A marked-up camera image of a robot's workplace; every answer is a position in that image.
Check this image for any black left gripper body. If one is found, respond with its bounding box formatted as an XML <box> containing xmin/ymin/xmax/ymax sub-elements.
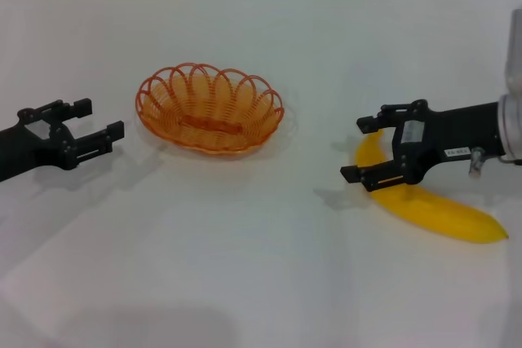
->
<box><xmin>0</xmin><ymin>108</ymin><xmax>79</xmax><ymax>184</ymax></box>

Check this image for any orange woven plastic basket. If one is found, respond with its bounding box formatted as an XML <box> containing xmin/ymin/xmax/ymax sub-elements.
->
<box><xmin>135</xmin><ymin>62</ymin><xmax>285</xmax><ymax>156</ymax></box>

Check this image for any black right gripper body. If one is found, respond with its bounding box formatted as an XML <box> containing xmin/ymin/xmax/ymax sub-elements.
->
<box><xmin>391</xmin><ymin>99</ymin><xmax>507</xmax><ymax>185</ymax></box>

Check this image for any right gripper silver connector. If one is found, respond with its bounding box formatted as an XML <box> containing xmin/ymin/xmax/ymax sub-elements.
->
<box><xmin>468</xmin><ymin>146</ymin><xmax>484</xmax><ymax>178</ymax></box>

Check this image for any yellow banana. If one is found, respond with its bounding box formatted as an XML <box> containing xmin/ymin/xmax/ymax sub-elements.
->
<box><xmin>354</xmin><ymin>130</ymin><xmax>510</xmax><ymax>245</ymax></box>

